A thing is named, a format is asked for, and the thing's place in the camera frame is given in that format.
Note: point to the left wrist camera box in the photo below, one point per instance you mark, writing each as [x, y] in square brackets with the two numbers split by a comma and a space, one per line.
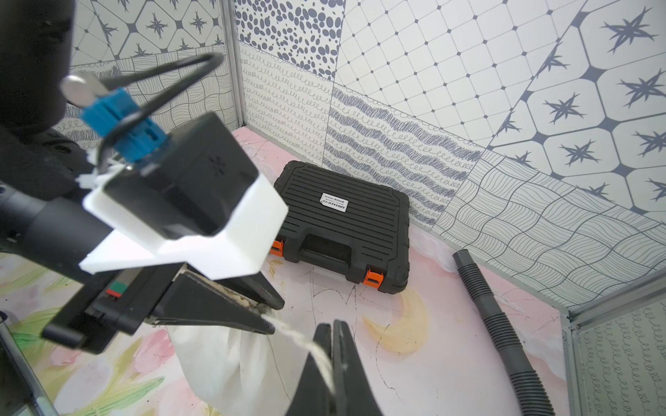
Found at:
[197, 199]

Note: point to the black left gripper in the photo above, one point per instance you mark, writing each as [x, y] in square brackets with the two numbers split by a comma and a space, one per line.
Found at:
[119, 301]

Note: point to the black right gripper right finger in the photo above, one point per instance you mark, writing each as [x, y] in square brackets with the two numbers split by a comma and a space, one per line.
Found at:
[353, 394]

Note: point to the cream cloth drawstring bag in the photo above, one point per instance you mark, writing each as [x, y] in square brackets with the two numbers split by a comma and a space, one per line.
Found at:
[243, 373]

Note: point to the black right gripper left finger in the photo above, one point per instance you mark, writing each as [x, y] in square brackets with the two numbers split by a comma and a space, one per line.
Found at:
[313, 396]

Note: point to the black plastic tool case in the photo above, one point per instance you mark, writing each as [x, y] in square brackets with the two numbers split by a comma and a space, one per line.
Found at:
[352, 227]

